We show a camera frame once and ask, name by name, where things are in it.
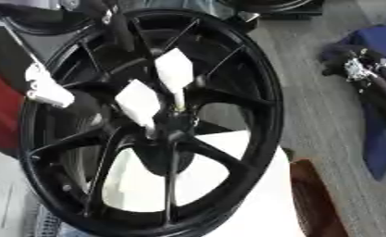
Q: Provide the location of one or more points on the brown wooden board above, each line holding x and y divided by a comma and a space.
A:
314, 197

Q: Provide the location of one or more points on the blue cloth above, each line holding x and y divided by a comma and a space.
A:
382, 38

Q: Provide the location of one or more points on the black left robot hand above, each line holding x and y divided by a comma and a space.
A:
17, 52

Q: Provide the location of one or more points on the red object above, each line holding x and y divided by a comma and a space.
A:
0, 114

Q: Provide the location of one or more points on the white pin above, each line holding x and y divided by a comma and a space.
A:
174, 69
138, 102

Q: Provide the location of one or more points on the black spoked wheel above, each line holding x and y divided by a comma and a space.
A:
239, 172

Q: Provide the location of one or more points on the black round wheel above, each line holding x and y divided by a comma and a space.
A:
279, 7

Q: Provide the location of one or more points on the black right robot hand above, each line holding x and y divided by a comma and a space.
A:
339, 55

